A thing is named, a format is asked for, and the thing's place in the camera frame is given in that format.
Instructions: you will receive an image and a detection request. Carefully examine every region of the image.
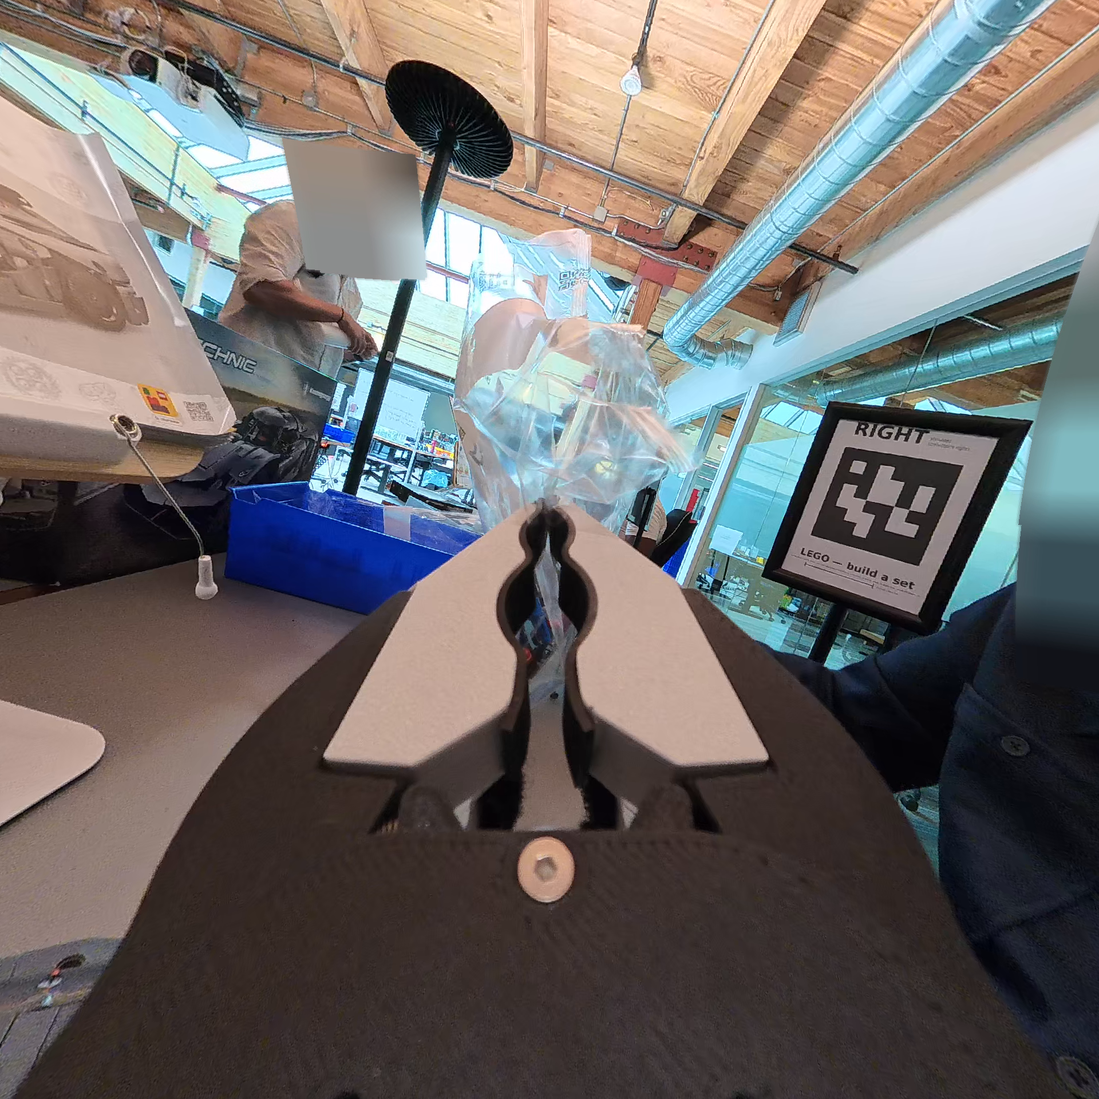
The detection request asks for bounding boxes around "black lego set box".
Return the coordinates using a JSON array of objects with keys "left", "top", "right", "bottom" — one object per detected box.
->
[{"left": 124, "top": 309, "right": 340, "bottom": 559}]

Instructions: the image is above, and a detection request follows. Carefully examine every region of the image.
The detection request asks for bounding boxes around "lego car model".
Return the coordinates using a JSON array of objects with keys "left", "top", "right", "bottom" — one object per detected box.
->
[{"left": 0, "top": 935, "right": 121, "bottom": 1099}]

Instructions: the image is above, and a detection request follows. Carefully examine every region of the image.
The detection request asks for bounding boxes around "white metal book stand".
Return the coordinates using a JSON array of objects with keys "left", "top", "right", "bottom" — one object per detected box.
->
[{"left": 0, "top": 412, "right": 236, "bottom": 829}]

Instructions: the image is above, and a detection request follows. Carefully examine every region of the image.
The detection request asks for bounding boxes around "black office chair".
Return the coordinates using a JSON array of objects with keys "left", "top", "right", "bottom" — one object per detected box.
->
[{"left": 652, "top": 508, "right": 694, "bottom": 568}]

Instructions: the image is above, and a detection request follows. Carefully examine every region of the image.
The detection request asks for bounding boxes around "black framed marker sign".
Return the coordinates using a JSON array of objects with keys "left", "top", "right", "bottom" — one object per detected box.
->
[{"left": 762, "top": 402, "right": 1033, "bottom": 666}]

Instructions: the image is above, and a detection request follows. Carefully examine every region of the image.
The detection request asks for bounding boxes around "black pole with round disc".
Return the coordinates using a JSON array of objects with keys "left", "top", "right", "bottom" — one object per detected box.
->
[{"left": 341, "top": 60, "right": 514, "bottom": 497}]

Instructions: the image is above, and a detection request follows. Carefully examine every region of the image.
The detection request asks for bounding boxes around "lego instruction booklet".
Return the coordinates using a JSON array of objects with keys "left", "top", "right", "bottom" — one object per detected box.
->
[{"left": 0, "top": 94, "right": 236, "bottom": 440}]

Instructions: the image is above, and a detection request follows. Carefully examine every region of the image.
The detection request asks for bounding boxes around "silver ventilation duct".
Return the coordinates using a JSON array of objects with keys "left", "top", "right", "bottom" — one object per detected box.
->
[{"left": 660, "top": 0, "right": 1061, "bottom": 370}]

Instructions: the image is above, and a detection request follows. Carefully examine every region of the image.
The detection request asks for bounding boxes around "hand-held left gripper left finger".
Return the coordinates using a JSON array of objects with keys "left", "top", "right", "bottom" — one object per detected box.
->
[{"left": 321, "top": 505, "right": 558, "bottom": 831}]

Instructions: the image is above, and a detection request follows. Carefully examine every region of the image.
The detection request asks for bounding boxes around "person's torso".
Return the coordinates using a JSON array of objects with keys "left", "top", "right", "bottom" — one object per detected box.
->
[{"left": 931, "top": 583, "right": 1099, "bottom": 1099}]

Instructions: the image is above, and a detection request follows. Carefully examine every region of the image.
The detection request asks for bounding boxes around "clear bag of lego parts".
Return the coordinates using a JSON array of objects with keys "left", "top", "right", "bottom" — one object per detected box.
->
[{"left": 450, "top": 228, "right": 696, "bottom": 688}]

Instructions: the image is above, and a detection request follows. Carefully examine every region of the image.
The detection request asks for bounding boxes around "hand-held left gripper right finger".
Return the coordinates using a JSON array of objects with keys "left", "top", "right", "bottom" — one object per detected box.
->
[{"left": 548, "top": 506, "right": 770, "bottom": 829}]

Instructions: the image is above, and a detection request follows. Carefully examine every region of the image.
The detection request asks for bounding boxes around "blue plastic bin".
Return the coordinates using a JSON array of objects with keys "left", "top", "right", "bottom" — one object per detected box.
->
[{"left": 225, "top": 483, "right": 481, "bottom": 615}]

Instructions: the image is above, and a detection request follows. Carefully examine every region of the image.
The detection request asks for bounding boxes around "person's right forearm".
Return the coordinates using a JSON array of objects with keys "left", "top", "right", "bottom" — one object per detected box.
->
[{"left": 767, "top": 636, "right": 953, "bottom": 795}]

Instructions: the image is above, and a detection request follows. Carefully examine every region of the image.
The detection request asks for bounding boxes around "white ceiling unit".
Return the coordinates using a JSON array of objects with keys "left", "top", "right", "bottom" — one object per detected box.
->
[{"left": 94, "top": 47, "right": 259, "bottom": 160}]

